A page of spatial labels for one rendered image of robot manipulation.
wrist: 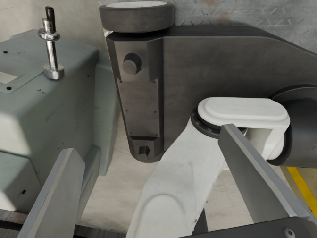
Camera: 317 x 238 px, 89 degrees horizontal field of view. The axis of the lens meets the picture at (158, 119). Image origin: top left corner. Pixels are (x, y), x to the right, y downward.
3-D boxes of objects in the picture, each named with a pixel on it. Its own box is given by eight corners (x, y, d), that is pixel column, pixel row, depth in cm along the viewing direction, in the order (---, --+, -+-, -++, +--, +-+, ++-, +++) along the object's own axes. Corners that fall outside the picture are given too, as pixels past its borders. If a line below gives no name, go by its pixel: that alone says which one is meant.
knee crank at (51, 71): (41, 3, 46) (25, 4, 41) (62, 10, 47) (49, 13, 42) (51, 72, 60) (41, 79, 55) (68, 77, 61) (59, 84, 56)
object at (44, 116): (38, 25, 83) (-133, 78, 38) (100, 46, 87) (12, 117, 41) (57, 130, 135) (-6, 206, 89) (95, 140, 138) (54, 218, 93)
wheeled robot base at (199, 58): (339, 10, 45) (540, 45, 20) (265, 138, 79) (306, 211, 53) (119, 13, 52) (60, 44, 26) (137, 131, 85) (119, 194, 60)
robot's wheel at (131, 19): (175, 0, 50) (172, 7, 35) (174, 19, 53) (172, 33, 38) (112, 1, 52) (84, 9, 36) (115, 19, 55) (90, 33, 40)
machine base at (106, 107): (32, 27, 97) (5, 35, 82) (129, 59, 104) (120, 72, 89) (56, 147, 174) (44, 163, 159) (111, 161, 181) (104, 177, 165)
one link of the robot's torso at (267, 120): (275, 93, 43) (304, 126, 33) (249, 143, 56) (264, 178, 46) (196, 90, 45) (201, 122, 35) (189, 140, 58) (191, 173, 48)
